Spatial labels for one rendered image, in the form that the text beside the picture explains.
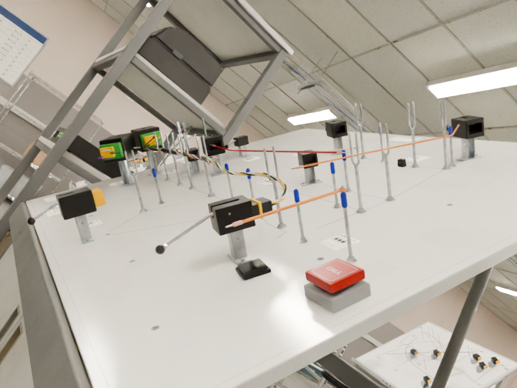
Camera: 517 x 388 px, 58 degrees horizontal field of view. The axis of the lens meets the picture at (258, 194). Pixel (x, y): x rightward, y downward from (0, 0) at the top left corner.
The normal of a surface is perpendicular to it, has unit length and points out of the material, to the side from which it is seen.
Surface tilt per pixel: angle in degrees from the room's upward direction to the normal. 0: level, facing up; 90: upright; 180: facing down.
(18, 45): 90
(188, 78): 90
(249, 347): 49
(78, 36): 90
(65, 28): 90
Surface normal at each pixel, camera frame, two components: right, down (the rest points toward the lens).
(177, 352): -0.17, -0.95
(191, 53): 0.51, 0.18
